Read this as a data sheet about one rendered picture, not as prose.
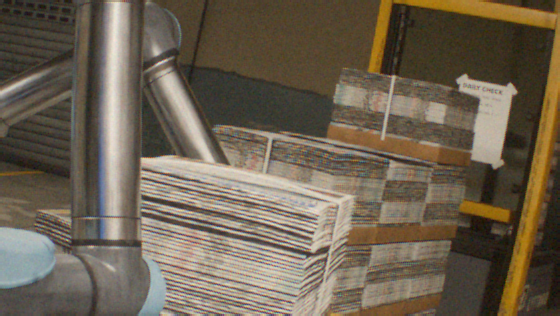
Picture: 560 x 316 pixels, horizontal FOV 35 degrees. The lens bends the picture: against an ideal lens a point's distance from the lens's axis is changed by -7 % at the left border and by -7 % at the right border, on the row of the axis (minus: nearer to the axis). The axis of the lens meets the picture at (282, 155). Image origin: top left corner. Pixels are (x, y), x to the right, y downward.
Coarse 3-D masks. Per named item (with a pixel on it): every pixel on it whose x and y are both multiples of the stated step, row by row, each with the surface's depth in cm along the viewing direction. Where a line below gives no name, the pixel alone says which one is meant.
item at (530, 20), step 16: (400, 0) 337; (416, 0) 333; (432, 0) 330; (448, 0) 326; (464, 0) 323; (480, 16) 320; (496, 16) 316; (512, 16) 313; (528, 16) 310; (544, 16) 307
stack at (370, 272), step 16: (48, 224) 187; (64, 224) 185; (64, 240) 184; (352, 256) 235; (368, 256) 243; (384, 256) 251; (400, 256) 261; (336, 272) 230; (352, 272) 237; (368, 272) 245; (384, 272) 254; (400, 272) 264; (336, 288) 232; (352, 288) 239; (368, 288) 247; (384, 288) 256; (400, 288) 265; (336, 304) 233; (352, 304) 241; (368, 304) 249; (384, 304) 258
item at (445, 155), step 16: (336, 128) 285; (368, 144) 280; (384, 144) 277; (400, 144) 274; (416, 144) 271; (432, 160) 269; (448, 160) 275; (464, 160) 287; (416, 304) 277; (432, 304) 289
